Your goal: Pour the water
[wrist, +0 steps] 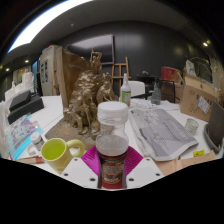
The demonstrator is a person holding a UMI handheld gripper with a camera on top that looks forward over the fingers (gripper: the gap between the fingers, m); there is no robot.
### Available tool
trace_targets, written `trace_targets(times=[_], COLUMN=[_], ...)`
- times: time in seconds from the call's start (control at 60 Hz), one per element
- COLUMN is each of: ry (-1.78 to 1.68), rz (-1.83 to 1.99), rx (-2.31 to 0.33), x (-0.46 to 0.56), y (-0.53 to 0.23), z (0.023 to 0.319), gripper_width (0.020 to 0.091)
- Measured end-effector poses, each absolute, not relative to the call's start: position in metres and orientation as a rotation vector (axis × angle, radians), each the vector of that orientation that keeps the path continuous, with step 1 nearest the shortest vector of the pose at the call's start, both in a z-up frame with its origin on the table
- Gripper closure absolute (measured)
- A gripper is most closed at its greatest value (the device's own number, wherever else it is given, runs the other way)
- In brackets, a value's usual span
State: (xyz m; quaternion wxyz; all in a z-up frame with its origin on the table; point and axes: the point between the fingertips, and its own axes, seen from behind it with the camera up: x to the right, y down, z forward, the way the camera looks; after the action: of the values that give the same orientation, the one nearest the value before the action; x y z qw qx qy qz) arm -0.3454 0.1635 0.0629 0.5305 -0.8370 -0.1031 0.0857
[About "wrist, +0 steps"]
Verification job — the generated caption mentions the colourful printed book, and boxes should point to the colourful printed book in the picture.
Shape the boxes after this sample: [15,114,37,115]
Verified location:
[3,113,44,161]

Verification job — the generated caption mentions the clear white-capped drink bottle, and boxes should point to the clear white-capped drink bottle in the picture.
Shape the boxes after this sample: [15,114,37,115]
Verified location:
[95,100,130,185]

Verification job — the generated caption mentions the small yellow tag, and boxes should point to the small yellow tag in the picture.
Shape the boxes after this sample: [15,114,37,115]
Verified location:
[193,149,206,158]

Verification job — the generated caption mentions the yellow-green mug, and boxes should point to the yellow-green mug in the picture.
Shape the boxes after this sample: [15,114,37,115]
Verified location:
[40,137,86,174]

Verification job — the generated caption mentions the red box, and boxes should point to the red box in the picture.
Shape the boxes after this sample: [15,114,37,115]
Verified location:
[160,65,183,84]

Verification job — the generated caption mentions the black wall screen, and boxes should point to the black wall screen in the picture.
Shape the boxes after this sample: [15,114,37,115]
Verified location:
[66,33,115,65]

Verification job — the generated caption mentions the wooden-handled wire loop tool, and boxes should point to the wooden-handled wire loop tool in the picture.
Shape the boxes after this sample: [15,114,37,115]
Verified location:
[14,154,45,165]

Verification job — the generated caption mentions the golden figure sculpture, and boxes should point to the golden figure sculpture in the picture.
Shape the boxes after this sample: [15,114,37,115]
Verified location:
[44,46,120,151]

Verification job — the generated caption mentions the white cabinet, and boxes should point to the white cabinet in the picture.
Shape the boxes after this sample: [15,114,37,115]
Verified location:
[39,44,63,97]

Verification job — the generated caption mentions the grey plant saucer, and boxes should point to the grey plant saucer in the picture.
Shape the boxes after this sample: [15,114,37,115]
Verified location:
[203,123,224,154]

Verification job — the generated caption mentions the black flat box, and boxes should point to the black flat box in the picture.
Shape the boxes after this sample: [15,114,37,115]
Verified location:
[8,89,33,112]
[7,95,45,125]

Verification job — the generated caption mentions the grey glass bottle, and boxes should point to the grey glass bottle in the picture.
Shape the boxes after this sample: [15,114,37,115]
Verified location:
[150,78,163,105]

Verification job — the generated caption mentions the brown cardboard box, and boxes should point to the brown cardboard box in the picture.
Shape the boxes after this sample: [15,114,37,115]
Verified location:
[179,73,221,123]

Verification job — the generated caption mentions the dark brown woven basket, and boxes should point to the dark brown woven basket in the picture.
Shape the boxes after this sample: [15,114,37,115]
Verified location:
[161,81,183,104]

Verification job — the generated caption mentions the small glass cup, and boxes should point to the small glass cup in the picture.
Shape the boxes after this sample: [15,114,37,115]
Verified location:
[184,118,200,136]

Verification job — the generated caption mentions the long white ceiling light strip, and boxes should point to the long white ceiling light strip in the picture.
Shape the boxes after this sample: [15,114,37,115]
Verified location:
[6,0,94,54]

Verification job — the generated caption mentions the white plaster statue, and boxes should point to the white plaster statue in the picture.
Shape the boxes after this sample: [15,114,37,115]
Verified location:
[184,59,198,78]

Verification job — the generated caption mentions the white chair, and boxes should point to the white chair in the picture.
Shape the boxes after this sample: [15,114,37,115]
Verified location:
[128,80,147,98]

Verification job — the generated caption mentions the white green-labelled spray bottle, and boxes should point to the white green-labelled spray bottle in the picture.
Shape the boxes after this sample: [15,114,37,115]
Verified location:
[119,73,133,107]

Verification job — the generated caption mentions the small white-lidded jar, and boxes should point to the small white-lidded jar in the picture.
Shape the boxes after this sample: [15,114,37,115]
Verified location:
[29,132,44,151]

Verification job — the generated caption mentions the small white ring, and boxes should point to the small white ring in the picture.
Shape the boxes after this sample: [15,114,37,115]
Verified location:
[27,143,40,156]

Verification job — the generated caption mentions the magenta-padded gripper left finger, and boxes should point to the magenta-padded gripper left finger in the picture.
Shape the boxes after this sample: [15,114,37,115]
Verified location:
[61,145,102,190]

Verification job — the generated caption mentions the plastic-wrapped newspaper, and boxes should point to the plastic-wrapped newspaper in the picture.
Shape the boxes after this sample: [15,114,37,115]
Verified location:
[128,106,200,163]

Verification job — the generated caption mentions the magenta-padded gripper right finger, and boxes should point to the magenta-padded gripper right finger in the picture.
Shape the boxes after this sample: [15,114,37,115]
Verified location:
[123,145,165,190]

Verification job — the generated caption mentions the wooden easel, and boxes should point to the wooden easel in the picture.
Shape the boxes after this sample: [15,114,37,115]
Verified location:
[110,56,131,88]

